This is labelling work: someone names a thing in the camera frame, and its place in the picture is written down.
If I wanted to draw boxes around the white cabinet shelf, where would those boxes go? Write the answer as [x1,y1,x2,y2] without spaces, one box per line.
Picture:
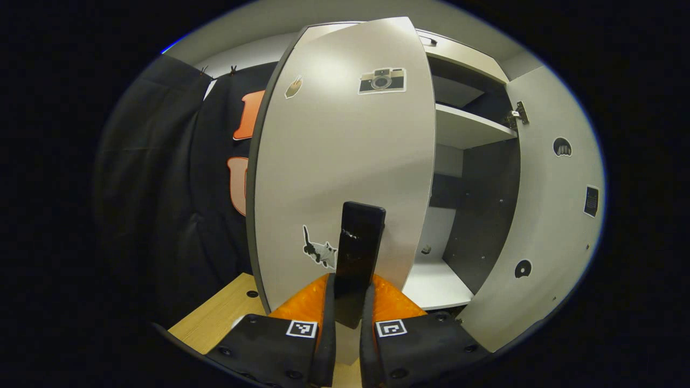
[434,103,518,150]

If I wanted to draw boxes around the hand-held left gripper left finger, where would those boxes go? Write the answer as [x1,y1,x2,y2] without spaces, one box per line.
[205,272,337,387]

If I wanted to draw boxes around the beige double-door shoe cabinet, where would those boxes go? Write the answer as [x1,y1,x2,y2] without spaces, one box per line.
[294,22,521,313]

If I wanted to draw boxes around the beige camera-sticker cabinet door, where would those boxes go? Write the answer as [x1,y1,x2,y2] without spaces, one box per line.
[246,16,436,367]

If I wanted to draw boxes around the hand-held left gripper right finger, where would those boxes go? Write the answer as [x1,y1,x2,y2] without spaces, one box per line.
[358,274,491,387]

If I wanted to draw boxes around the beige cabinet drawer front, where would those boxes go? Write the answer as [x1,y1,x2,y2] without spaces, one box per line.
[418,30,510,85]

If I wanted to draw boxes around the metal door hinge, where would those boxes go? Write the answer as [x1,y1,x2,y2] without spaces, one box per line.
[506,101,530,130]

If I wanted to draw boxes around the white cabinet bottom board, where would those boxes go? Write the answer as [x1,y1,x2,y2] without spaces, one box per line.
[402,258,475,311]

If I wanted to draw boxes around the black backdrop cloth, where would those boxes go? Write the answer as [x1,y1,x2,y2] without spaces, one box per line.
[92,54,281,329]

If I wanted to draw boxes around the beige cherry-sticker cabinet door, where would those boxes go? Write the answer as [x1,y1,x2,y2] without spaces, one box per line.
[456,65,605,354]

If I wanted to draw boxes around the black door handle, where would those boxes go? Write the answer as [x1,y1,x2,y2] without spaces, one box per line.
[333,201,387,329]

